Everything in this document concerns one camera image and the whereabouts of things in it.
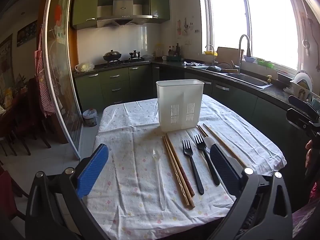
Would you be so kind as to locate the kitchen window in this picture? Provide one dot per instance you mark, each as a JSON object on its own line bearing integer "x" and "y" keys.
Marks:
{"x": 265, "y": 17}

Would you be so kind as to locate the tall steel faucet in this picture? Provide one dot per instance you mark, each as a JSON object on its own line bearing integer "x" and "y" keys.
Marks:
{"x": 240, "y": 52}

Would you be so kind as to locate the black plastic fork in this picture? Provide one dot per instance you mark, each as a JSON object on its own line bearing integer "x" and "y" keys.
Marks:
{"x": 193, "y": 170}
{"x": 207, "y": 160}

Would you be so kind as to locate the dark wall poster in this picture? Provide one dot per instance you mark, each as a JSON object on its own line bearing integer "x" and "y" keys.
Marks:
{"x": 27, "y": 33}

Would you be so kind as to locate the purple patterned clothing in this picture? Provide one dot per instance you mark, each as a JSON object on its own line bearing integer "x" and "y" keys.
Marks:
{"x": 306, "y": 217}

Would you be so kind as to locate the crumpled dishcloth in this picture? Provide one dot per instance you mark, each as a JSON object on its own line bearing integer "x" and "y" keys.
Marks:
{"x": 190, "y": 63}

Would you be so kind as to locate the steel range hood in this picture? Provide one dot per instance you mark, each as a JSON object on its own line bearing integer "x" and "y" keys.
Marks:
{"x": 122, "y": 10}

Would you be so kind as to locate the red checked apron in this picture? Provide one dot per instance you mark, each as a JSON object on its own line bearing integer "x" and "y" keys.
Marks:
{"x": 43, "y": 80}

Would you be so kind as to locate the dark wooden chair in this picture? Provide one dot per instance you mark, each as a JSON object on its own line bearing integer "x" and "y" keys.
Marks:
{"x": 25, "y": 120}

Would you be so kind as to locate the person's right hand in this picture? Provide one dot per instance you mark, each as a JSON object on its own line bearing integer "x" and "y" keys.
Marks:
{"x": 309, "y": 153}

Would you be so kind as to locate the plastic bag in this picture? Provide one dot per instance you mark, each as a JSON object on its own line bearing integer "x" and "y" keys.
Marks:
{"x": 85, "y": 67}

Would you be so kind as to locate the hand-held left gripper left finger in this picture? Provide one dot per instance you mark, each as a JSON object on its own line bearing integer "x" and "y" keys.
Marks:
{"x": 92, "y": 170}

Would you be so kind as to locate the steel kitchen sink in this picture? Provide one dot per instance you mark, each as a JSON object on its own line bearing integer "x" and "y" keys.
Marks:
{"x": 247, "y": 78}

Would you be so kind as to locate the green upper kitchen cabinets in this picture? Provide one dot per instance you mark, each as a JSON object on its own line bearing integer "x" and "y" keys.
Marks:
{"x": 83, "y": 7}

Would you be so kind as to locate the green bottle tray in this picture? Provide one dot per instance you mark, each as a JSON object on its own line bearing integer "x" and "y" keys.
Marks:
{"x": 174, "y": 58}

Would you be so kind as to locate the black wok with lid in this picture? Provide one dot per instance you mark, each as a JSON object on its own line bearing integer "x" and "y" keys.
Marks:
{"x": 112, "y": 55}

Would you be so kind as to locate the black pan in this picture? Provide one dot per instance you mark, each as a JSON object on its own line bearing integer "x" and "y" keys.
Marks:
{"x": 213, "y": 68}

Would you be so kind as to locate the steel cooking pot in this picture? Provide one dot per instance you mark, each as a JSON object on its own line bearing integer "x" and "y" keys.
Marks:
{"x": 134, "y": 55}

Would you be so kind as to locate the wooden cutting board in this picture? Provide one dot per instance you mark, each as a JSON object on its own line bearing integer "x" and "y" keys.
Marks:
{"x": 228, "y": 55}

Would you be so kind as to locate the clear plastic spoon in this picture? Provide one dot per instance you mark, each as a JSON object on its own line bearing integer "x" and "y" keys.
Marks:
{"x": 158, "y": 170}

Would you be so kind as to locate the row of dark sauce bottles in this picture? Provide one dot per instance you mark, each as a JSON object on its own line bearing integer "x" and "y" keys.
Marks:
{"x": 175, "y": 51}

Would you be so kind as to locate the small steel faucet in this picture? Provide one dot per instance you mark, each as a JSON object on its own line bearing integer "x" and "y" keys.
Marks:
{"x": 213, "y": 55}

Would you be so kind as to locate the yellow knob dispenser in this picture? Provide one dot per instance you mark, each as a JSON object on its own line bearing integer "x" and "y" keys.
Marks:
{"x": 269, "y": 79}

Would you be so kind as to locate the dish rack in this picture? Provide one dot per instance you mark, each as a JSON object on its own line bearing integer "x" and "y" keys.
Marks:
{"x": 303, "y": 92}

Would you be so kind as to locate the white floral tablecloth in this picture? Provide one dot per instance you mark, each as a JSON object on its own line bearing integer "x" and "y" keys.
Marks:
{"x": 130, "y": 160}

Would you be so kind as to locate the gas stove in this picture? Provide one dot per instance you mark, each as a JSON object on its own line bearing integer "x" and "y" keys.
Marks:
{"x": 125, "y": 61}

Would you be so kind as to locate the white plastic utensil holder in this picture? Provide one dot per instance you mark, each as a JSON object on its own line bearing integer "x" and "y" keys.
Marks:
{"x": 178, "y": 97}

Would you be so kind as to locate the green plastic strainer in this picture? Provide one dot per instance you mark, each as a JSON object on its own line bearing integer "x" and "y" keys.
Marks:
{"x": 266, "y": 63}

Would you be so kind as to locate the small trash bin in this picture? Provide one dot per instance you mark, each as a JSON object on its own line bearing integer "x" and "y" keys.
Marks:
{"x": 90, "y": 118}

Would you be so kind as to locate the red cushioned chair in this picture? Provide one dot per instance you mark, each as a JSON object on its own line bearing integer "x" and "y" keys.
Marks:
{"x": 7, "y": 195}

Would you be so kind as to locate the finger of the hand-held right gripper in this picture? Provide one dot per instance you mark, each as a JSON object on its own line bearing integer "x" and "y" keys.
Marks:
{"x": 303, "y": 123}
{"x": 303, "y": 106}

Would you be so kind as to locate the dark kitchen countertop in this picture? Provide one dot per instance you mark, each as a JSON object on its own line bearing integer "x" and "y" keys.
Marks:
{"x": 175, "y": 63}

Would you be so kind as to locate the glass sliding door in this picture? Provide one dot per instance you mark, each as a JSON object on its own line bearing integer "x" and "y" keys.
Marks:
{"x": 60, "y": 67}

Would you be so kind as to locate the white plate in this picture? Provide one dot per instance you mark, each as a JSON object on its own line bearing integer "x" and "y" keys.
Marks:
{"x": 303, "y": 78}

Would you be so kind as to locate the blue bowl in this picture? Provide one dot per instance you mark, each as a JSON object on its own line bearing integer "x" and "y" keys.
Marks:
{"x": 250, "y": 59}

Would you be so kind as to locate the yellow basket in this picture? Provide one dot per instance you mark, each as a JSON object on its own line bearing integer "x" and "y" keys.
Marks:
{"x": 210, "y": 53}

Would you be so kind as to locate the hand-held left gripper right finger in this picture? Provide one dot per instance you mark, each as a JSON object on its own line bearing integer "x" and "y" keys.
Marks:
{"x": 225, "y": 167}

